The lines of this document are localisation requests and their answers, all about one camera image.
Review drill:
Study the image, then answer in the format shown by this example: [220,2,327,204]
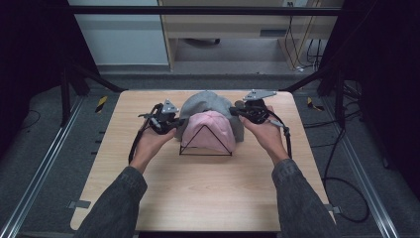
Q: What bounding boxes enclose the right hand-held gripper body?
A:
[236,88,278,125]

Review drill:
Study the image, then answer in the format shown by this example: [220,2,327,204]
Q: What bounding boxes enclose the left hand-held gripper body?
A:
[138,98,181,136]

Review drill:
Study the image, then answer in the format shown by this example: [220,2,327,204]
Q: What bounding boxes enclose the pink knit hat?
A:
[180,109,238,154]

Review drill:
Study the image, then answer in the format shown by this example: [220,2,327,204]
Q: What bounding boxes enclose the grey knit hat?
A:
[175,90,246,144]

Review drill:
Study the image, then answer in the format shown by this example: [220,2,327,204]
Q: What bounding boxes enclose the black wire triangle rack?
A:
[178,124,234,157]

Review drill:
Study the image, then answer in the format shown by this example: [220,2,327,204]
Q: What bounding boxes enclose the person's right hand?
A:
[238,104,290,167]

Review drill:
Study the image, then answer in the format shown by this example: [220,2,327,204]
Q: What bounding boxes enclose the person's left hand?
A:
[129,115,178,175]

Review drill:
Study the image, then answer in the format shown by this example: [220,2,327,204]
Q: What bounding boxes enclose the yellow black tape strip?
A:
[94,95,109,114]
[306,96,326,112]

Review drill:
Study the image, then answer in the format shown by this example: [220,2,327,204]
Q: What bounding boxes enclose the light wooden desk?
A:
[157,0,345,71]

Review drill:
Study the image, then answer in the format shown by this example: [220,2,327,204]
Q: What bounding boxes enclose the black metal stand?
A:
[59,59,127,127]
[282,64,347,128]

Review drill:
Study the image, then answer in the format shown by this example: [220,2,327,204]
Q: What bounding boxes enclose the white cabinet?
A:
[67,0,170,66]

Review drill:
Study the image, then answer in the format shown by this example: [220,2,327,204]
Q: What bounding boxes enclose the grey tape piece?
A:
[66,199,92,210]
[324,203,343,215]

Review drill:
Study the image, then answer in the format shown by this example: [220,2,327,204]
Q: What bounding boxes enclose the dark curtain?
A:
[0,0,101,157]
[318,0,420,194]

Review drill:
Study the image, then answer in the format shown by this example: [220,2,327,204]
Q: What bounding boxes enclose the left hand-held gripper cable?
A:
[127,102,163,166]

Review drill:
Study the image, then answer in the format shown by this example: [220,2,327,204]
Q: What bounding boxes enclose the hand-held gripper cable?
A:
[127,102,163,166]
[263,108,294,161]

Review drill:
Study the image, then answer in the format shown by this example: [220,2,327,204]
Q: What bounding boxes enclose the right hand-held gripper cable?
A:
[263,108,294,161]

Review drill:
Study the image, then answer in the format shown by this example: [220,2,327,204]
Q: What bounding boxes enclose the black hanging cable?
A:
[284,1,323,71]

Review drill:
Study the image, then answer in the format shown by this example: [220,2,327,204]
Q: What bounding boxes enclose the yellow hanging cable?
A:
[286,0,322,68]

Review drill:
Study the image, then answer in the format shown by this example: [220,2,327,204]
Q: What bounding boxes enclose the black frame crossbar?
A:
[68,5,343,17]

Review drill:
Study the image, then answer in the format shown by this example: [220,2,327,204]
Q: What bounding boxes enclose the aluminium floor rail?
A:
[0,95,85,238]
[321,96,401,238]

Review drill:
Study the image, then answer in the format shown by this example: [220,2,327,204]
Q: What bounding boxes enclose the thin black floor cable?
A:
[19,108,43,131]

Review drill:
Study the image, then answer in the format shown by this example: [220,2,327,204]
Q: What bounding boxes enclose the thick black floor cable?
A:
[302,82,370,224]

